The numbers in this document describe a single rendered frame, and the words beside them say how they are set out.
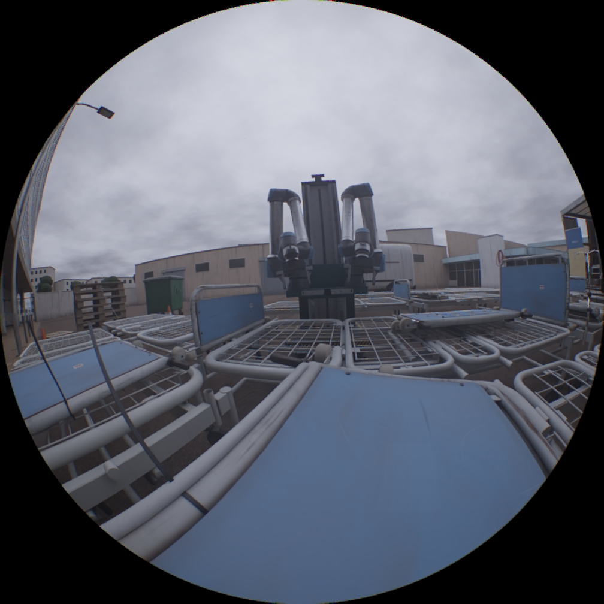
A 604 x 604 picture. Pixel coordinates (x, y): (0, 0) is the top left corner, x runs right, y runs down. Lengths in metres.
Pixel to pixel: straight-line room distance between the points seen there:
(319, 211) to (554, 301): 2.06
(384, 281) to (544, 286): 7.48
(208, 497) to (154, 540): 0.07
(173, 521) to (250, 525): 0.06
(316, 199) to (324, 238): 0.41
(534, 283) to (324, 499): 1.64
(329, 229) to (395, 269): 7.02
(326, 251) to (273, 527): 1.76
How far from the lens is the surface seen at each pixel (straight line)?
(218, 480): 0.19
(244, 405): 1.34
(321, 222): 1.84
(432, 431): 0.28
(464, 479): 0.24
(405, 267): 8.91
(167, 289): 6.60
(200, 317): 0.85
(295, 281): 1.52
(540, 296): 1.63
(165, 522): 0.19
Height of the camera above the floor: 0.75
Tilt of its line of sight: 5 degrees down
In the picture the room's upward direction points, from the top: 3 degrees counter-clockwise
